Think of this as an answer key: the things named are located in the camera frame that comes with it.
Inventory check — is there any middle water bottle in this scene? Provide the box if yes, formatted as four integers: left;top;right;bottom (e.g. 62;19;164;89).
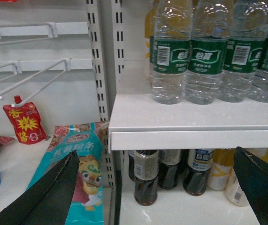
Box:
217;0;268;103

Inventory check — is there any yellow white drink bottle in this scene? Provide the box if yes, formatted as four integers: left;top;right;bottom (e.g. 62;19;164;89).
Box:
207;149;235;191

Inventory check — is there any dark tea bottle front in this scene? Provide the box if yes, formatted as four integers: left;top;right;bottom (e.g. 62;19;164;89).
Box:
134;150;159;206

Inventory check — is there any dark tea bottle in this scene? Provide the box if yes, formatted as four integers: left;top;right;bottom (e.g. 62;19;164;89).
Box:
158;149;182;190
134;150;159;206

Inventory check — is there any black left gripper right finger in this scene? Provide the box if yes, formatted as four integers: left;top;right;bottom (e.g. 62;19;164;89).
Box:
233;146;268;225

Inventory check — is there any white upper shelf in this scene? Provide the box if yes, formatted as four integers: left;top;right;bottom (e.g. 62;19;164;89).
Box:
107;77;268;154

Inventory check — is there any slotted shelf upright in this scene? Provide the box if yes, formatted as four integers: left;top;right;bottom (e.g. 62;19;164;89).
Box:
85;0;125;188

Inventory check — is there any red sauce pouch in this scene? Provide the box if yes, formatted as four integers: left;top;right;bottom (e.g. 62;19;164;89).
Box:
3;102;47;145

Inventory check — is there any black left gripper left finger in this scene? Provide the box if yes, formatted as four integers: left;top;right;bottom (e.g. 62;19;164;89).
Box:
0;151;79;225

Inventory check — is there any barcode-side water bottle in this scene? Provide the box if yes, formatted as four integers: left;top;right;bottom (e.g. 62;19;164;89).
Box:
184;0;234;105

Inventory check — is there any dark tea bottle middle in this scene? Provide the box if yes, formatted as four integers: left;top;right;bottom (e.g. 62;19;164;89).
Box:
158;149;182;190

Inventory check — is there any teal noodle snack bag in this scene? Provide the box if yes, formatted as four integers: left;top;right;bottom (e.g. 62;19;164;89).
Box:
30;121;108;225

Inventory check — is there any oolong tea bottle blue label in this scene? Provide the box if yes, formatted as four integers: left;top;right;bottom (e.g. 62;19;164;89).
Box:
183;149;215;196

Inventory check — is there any far-left water bottle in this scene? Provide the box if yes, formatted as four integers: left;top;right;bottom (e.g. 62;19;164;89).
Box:
152;0;193;105

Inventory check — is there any cream drink bottle barcode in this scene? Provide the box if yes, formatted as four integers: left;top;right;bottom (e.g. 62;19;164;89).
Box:
225;169;249;207

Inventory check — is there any white wire hook rack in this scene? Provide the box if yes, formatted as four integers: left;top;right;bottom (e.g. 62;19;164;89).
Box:
0;22;96;102

